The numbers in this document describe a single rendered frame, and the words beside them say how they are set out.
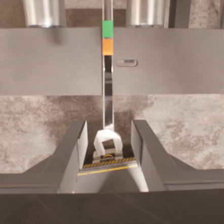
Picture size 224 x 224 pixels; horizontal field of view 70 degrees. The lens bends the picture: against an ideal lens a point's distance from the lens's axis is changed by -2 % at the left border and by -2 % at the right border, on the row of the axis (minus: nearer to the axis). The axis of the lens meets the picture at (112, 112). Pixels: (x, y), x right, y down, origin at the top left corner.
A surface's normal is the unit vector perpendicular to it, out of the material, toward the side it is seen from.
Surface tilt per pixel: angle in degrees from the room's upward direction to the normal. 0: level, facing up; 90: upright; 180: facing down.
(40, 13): 8
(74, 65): 0
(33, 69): 0
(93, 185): 0
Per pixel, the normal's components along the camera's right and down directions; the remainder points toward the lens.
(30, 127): 0.03, 0.29
